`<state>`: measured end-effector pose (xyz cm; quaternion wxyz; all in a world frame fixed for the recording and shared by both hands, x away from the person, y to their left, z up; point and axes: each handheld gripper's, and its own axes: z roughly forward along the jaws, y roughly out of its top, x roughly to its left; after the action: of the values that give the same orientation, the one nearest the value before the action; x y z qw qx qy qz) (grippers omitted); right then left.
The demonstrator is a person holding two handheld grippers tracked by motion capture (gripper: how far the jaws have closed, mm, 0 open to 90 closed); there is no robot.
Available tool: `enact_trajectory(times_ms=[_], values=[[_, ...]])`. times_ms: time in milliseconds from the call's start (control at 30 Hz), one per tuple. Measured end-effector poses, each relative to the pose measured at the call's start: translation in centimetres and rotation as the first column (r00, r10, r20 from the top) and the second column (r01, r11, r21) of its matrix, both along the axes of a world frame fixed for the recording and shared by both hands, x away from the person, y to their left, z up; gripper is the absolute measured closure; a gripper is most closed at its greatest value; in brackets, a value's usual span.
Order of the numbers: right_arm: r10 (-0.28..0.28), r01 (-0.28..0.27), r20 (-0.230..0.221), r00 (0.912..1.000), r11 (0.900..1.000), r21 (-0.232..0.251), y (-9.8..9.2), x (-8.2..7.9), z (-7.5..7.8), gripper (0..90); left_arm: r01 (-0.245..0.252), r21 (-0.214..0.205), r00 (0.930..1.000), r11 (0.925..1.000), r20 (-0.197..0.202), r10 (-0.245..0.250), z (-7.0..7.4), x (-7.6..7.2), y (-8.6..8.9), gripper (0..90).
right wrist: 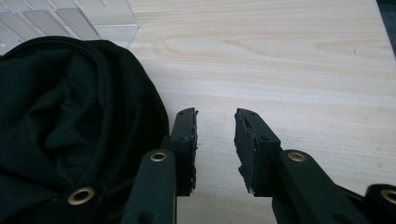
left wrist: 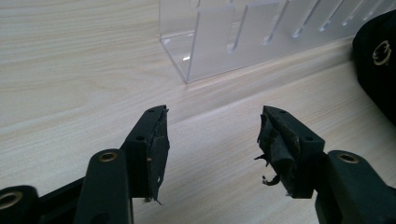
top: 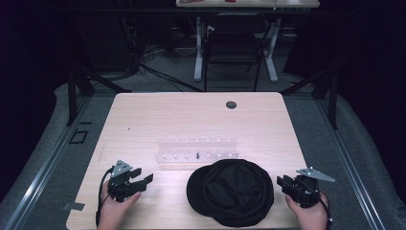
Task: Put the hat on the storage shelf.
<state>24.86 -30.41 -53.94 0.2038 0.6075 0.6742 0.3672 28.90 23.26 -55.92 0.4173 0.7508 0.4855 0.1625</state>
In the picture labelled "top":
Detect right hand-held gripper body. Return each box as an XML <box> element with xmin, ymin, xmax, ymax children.
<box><xmin>286</xmin><ymin>166</ymin><xmax>336</xmax><ymax>209</ymax></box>

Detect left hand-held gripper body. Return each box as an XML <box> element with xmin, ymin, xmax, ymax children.
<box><xmin>107</xmin><ymin>159</ymin><xmax>147</xmax><ymax>203</ymax></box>

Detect person's right hand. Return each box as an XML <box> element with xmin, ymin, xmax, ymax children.
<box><xmin>284</xmin><ymin>191</ymin><xmax>330</xmax><ymax>230</ymax></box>

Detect person's left hand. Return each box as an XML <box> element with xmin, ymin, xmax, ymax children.
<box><xmin>97</xmin><ymin>181</ymin><xmax>142</xmax><ymax>230</ymax></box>

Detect grey tape patch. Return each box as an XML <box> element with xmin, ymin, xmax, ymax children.
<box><xmin>61</xmin><ymin>201</ymin><xmax>86</xmax><ymax>212</ymax></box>

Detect black cap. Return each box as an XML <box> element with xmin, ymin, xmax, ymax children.
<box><xmin>186</xmin><ymin>158</ymin><xmax>275</xmax><ymax>229</ymax></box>

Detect clear acrylic rack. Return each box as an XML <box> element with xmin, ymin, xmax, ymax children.
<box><xmin>154</xmin><ymin>137</ymin><xmax>240</xmax><ymax>165</ymax></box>

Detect black tape square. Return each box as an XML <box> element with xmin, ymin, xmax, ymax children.
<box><xmin>68</xmin><ymin>128</ymin><xmax>89</xmax><ymax>145</ymax></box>

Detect black metal stand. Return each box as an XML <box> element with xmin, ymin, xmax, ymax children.
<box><xmin>65</xmin><ymin>61</ymin><xmax>132</xmax><ymax>127</ymax></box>
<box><xmin>280</xmin><ymin>67</ymin><xmax>340</xmax><ymax>130</ymax></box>

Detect black folding chair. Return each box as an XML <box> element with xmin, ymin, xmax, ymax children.
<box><xmin>202</xmin><ymin>12</ymin><xmax>270</xmax><ymax>93</ymax></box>

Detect white-legged desk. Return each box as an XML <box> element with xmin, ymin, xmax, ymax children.
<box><xmin>175</xmin><ymin>0</ymin><xmax>321</xmax><ymax>83</ymax></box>

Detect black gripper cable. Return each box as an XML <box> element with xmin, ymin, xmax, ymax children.
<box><xmin>95</xmin><ymin>168</ymin><xmax>115</xmax><ymax>228</ymax></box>
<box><xmin>314</xmin><ymin>183</ymin><xmax>333</xmax><ymax>224</ymax></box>

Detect aluminium floor rail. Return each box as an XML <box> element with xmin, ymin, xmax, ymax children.
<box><xmin>2</xmin><ymin>95</ymin><xmax>94</xmax><ymax>230</ymax></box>
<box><xmin>315</xmin><ymin>95</ymin><xmax>388</xmax><ymax>230</ymax></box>

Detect black floor cables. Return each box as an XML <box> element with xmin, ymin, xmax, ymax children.
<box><xmin>138</xmin><ymin>44</ymin><xmax>205</xmax><ymax>94</ymax></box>

